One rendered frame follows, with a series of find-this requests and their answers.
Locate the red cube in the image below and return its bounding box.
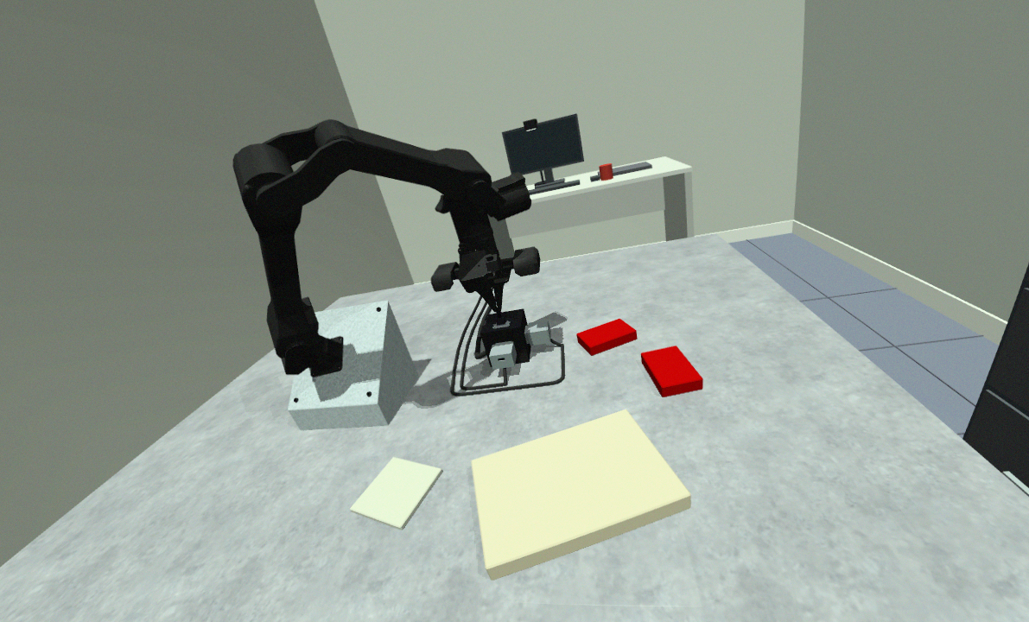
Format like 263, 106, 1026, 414
641, 346, 702, 398
577, 319, 637, 356

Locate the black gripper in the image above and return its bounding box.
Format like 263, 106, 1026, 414
430, 227, 540, 312

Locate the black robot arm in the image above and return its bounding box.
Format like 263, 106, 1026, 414
232, 119, 531, 378

